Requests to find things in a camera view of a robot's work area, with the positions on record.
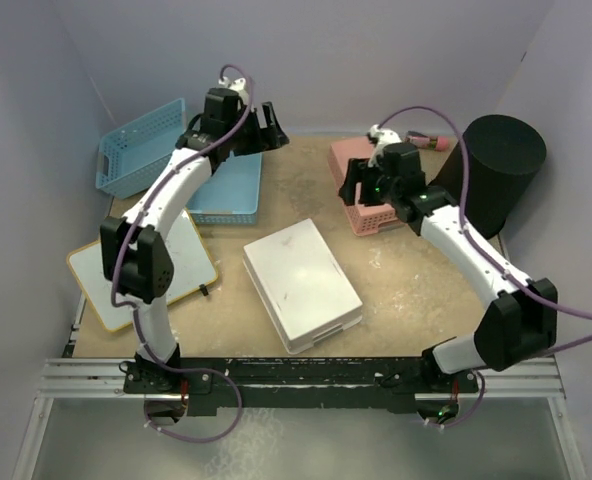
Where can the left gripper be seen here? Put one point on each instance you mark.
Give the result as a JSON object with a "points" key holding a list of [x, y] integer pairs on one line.
{"points": [[266, 140]]}

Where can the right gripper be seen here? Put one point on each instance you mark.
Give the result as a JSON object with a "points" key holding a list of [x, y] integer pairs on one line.
{"points": [[359, 171]]}

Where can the pink perforated basket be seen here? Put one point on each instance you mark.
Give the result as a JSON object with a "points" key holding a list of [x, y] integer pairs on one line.
{"points": [[363, 220]]}

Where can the shallow blue perforated basket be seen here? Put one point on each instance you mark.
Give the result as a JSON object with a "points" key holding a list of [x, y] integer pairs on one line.
{"points": [[231, 195]]}

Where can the white perforated basket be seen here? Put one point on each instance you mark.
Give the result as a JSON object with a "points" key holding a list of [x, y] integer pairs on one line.
{"points": [[303, 288]]}

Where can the tall blue perforated basket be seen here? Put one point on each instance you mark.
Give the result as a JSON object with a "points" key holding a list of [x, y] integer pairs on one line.
{"points": [[133, 156]]}

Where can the large black bucket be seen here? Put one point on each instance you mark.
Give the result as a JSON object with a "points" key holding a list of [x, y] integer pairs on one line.
{"points": [[505, 154]]}

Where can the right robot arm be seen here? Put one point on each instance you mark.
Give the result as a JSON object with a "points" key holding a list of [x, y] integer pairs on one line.
{"points": [[519, 321]]}

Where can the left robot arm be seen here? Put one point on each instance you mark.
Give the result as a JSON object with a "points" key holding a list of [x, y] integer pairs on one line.
{"points": [[135, 257]]}

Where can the pink marker pen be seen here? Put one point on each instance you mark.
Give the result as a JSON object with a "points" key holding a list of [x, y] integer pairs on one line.
{"points": [[427, 142]]}

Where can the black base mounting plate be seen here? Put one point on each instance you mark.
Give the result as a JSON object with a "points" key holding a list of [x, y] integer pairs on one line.
{"points": [[393, 384]]}

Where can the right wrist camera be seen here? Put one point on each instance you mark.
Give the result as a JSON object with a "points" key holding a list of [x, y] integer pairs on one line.
{"points": [[380, 138]]}

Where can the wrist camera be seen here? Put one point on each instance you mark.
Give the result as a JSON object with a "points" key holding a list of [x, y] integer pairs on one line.
{"points": [[239, 85], [380, 138]]}

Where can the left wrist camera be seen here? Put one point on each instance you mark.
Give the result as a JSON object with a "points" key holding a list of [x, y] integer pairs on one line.
{"points": [[239, 85]]}

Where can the whiteboard with yellow frame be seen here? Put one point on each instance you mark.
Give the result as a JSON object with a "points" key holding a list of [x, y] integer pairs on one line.
{"points": [[194, 271]]}

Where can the aluminium frame rail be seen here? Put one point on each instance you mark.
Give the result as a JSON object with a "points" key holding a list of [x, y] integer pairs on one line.
{"points": [[83, 426]]}

